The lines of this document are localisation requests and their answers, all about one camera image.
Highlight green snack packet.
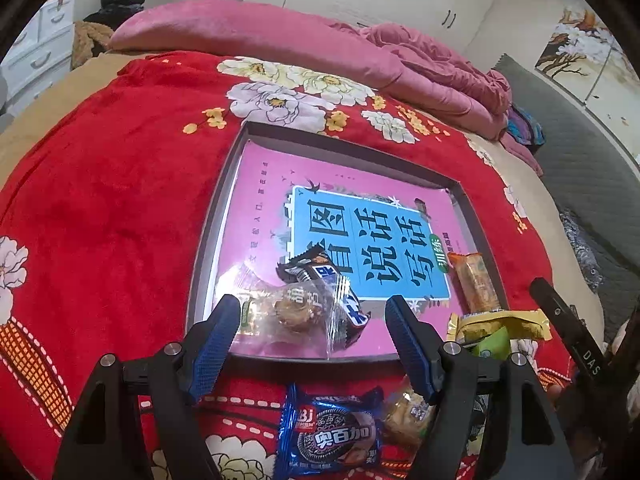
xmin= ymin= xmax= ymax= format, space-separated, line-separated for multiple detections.
xmin=472 ymin=327 xmax=512 ymax=361

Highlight clear green-label snack packet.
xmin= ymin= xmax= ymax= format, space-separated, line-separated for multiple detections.
xmin=382 ymin=376 xmax=435 ymax=451

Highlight yellow snack packet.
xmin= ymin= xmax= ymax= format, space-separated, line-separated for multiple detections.
xmin=446 ymin=309 xmax=552 ymax=344

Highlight blue Oreo-style cookie packet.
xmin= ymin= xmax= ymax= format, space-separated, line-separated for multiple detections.
xmin=273 ymin=384 xmax=384 ymax=479

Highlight black Snickers bar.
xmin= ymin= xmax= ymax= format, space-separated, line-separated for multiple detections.
xmin=277 ymin=244 xmax=371 ymax=352

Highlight clear pastry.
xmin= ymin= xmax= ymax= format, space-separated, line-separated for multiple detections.
xmin=232 ymin=282 xmax=338 ymax=359

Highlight orange cracker packet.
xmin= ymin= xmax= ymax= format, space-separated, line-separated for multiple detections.
xmin=448 ymin=252 xmax=501 ymax=313

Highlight grey headboard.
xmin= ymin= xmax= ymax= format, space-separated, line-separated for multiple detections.
xmin=495 ymin=54 xmax=639 ymax=341

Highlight red floral blanket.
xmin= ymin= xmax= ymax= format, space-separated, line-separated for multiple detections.
xmin=1 ymin=52 xmax=552 ymax=479

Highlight pink and blue book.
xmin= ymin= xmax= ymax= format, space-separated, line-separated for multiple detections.
xmin=207 ymin=141 xmax=475 ymax=360

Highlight blue purple folded clothes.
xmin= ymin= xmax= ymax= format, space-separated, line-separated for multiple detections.
xmin=506 ymin=104 xmax=546 ymax=154

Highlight dark grey shallow tray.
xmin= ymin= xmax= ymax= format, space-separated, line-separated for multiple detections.
xmin=186 ymin=122 xmax=504 ymax=362

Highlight pink quilt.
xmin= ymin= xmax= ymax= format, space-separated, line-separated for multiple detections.
xmin=110 ymin=0 xmax=542 ymax=174

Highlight white drawer cabinet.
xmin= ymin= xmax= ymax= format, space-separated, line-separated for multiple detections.
xmin=1 ymin=0 xmax=75 ymax=116

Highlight black clothes pile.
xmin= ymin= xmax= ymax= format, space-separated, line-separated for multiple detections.
xmin=84 ymin=0 xmax=145 ymax=30

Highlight floral wall painting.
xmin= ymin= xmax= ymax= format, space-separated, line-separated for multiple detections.
xmin=535 ymin=6 xmax=639 ymax=158

